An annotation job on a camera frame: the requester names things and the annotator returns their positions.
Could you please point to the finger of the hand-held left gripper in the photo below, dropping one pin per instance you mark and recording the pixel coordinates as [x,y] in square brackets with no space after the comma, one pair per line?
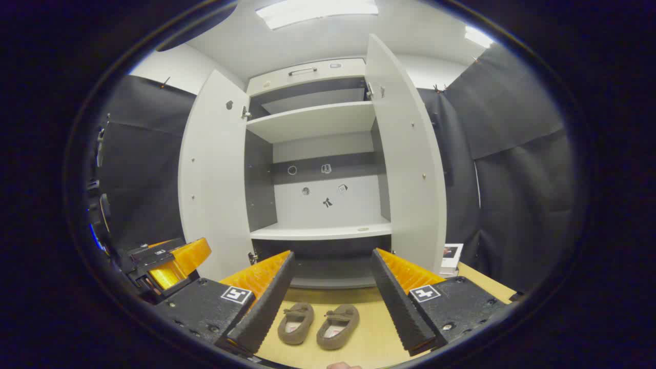
[192,256]

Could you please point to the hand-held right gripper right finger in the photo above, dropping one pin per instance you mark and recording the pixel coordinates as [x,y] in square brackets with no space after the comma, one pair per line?
[400,302]

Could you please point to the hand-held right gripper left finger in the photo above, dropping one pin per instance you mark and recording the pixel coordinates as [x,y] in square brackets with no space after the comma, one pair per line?
[266,302]

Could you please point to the brown fuzzy shoe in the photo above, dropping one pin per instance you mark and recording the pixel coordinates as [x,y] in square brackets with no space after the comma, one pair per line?
[338,325]
[296,323]

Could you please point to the white cabinet drawer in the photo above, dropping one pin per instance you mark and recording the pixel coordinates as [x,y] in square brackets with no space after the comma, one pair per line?
[271,82]

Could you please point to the grey book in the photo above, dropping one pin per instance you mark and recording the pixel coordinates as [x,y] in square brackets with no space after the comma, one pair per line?
[448,273]

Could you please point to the white book with photo cover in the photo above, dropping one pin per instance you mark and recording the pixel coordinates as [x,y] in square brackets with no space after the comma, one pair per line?
[456,261]

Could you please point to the black backdrop cloth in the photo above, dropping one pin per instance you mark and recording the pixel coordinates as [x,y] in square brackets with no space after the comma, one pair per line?
[512,205]

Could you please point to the large ceiling light panel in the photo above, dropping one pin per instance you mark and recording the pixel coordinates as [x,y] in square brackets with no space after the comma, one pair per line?
[318,11]

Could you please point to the small ceiling light panel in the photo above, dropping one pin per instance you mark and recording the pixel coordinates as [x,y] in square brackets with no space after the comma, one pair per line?
[477,37]

